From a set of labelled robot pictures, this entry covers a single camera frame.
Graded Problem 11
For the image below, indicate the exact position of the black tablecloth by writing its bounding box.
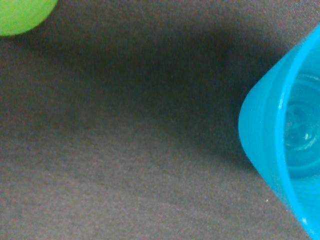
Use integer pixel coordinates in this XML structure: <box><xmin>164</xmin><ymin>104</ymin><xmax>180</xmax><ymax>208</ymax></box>
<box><xmin>0</xmin><ymin>0</ymin><xmax>320</xmax><ymax>240</ymax></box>

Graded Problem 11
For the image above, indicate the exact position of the blue plastic cup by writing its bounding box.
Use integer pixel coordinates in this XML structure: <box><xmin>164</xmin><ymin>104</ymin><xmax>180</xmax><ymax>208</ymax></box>
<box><xmin>238</xmin><ymin>27</ymin><xmax>320</xmax><ymax>240</ymax></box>

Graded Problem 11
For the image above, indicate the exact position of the green plastic bowl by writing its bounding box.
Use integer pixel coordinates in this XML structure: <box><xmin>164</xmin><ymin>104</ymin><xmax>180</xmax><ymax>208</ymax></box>
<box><xmin>0</xmin><ymin>0</ymin><xmax>58</xmax><ymax>36</ymax></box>

